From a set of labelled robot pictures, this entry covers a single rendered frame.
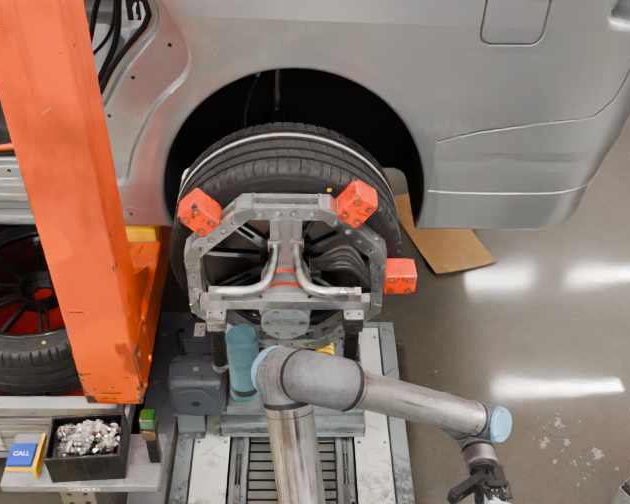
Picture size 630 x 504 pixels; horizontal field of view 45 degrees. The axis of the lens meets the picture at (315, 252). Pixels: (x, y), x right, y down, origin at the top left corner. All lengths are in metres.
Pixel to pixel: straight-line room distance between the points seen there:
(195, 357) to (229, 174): 0.76
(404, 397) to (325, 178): 0.59
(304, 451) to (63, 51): 0.99
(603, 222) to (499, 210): 1.51
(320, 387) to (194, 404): 0.93
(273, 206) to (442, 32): 0.64
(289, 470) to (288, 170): 0.74
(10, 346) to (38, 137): 1.01
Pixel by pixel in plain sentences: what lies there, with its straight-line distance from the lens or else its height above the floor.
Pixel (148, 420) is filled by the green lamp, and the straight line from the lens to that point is 2.08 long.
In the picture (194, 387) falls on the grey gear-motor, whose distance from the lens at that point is 2.47.
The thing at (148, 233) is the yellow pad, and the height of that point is 0.72.
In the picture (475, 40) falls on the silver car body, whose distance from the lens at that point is 2.12.
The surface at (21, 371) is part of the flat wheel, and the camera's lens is 2.58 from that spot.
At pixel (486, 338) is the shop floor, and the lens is 3.20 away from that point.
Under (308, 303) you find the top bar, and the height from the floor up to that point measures 0.97.
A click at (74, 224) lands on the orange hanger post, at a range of 1.82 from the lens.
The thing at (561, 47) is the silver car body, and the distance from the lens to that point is 2.20.
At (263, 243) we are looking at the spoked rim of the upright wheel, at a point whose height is 0.91.
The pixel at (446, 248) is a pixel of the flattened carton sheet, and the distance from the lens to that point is 3.54.
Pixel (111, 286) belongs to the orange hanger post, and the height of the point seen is 1.00.
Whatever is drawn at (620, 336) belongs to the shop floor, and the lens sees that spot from 3.39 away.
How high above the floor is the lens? 2.33
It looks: 42 degrees down
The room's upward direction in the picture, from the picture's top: 2 degrees clockwise
